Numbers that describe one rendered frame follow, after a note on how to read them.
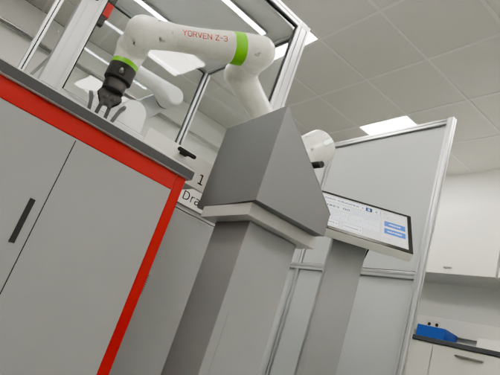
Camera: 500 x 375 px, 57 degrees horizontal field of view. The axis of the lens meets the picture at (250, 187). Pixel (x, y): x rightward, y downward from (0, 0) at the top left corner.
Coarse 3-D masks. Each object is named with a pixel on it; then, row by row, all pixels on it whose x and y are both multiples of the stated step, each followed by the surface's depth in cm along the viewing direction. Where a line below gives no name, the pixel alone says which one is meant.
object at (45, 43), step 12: (60, 0) 250; (72, 0) 206; (60, 12) 221; (72, 12) 186; (48, 24) 239; (60, 24) 198; (48, 36) 211; (36, 48) 226; (48, 48) 190; (36, 60) 202
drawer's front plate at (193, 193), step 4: (184, 192) 190; (192, 192) 192; (196, 192) 194; (180, 196) 189; (184, 196) 190; (196, 196) 194; (200, 196) 195; (180, 200) 189; (184, 200) 190; (188, 200) 191; (192, 200) 192; (196, 200) 194; (184, 204) 190; (188, 204) 191; (192, 204) 192; (196, 204) 194; (192, 208) 192; (196, 208) 193; (196, 212) 195; (200, 212) 194
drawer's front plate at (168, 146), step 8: (152, 128) 153; (144, 136) 152; (152, 136) 153; (160, 136) 155; (152, 144) 153; (160, 144) 155; (168, 144) 157; (176, 144) 159; (168, 152) 157; (176, 152) 159; (176, 160) 158; (184, 160) 160; (192, 160) 162; (200, 160) 164; (192, 168) 162; (200, 168) 164; (208, 168) 167; (200, 176) 164; (208, 176) 166; (192, 184) 162; (200, 192) 165
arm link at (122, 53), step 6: (120, 36) 158; (120, 42) 155; (120, 48) 156; (126, 48) 153; (114, 54) 156; (120, 54) 155; (126, 54) 155; (132, 54) 155; (138, 54) 154; (144, 54) 156; (126, 60) 154; (132, 60) 156; (138, 60) 158; (132, 66) 156; (138, 66) 159
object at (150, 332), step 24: (168, 240) 186; (192, 240) 193; (168, 264) 186; (192, 264) 193; (144, 288) 179; (168, 288) 185; (144, 312) 178; (168, 312) 185; (144, 336) 178; (168, 336) 184; (120, 360) 171; (144, 360) 177
